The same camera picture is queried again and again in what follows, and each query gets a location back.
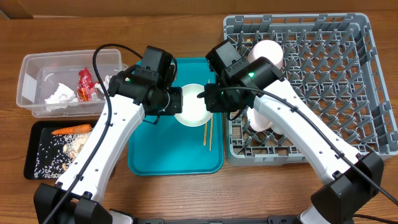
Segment small bowl with food scraps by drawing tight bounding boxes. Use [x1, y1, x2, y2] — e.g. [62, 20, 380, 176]
[175, 83, 213, 127]

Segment large pink plate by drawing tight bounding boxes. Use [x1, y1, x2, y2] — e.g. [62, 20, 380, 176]
[246, 108, 272, 132]

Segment white tissue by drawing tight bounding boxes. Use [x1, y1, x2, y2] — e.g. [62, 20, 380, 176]
[95, 75, 112, 93]
[45, 83, 78, 112]

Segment pink bowl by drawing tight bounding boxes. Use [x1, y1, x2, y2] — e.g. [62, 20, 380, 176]
[248, 40, 284, 70]

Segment red snack wrapper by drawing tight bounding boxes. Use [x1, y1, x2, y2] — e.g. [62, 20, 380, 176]
[77, 67, 99, 102]

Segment orange carrot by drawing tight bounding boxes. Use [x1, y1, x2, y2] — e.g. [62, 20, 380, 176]
[52, 124, 91, 135]

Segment white cup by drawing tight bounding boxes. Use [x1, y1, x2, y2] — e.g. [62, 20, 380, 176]
[271, 124, 284, 135]

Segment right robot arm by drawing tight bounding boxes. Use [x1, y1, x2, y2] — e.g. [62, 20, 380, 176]
[200, 40, 384, 223]

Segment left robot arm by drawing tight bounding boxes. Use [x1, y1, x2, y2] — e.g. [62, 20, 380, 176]
[34, 46, 182, 223]

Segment grey dishwasher rack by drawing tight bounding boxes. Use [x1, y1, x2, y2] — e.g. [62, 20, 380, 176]
[223, 12, 397, 159]

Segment left wooden chopstick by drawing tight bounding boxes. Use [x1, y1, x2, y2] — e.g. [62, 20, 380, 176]
[203, 78, 211, 146]

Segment teal plastic tray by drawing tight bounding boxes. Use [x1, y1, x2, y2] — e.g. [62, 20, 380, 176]
[127, 57, 224, 177]

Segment clear plastic bin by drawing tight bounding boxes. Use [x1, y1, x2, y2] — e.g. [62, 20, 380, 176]
[16, 49, 129, 118]

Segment spilled rice and nut scraps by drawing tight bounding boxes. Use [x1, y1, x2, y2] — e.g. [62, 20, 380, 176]
[34, 131, 91, 179]

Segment black plastic tray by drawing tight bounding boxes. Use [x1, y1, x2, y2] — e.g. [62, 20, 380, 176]
[24, 119, 97, 180]

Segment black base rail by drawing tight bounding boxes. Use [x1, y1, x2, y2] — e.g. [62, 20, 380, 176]
[108, 208, 302, 224]

